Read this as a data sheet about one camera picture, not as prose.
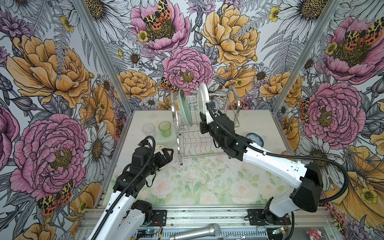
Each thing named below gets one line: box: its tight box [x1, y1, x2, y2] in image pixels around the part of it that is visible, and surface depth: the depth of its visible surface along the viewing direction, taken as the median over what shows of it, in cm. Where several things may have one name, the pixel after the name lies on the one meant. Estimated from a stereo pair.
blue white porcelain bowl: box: [246, 133, 264, 148], surface depth 101 cm
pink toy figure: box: [306, 229, 325, 240], surface depth 69 cm
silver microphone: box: [169, 223, 222, 240], surface depth 70 cm
